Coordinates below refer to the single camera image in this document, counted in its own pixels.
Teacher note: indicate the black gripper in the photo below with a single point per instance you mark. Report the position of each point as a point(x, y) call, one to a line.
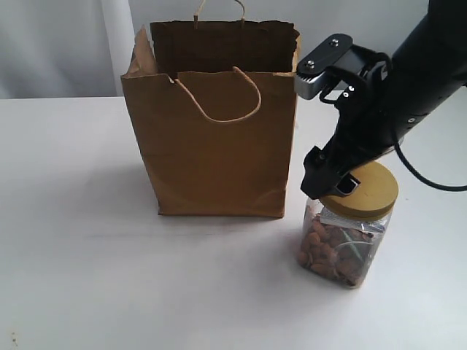
point(359, 84)

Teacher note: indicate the nut jar with yellow lid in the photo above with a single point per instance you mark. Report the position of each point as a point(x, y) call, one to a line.
point(341, 235)

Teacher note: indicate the brown paper bag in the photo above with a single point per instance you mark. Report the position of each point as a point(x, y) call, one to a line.
point(213, 109)

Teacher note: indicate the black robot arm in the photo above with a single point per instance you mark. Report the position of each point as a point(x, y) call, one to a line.
point(433, 65)

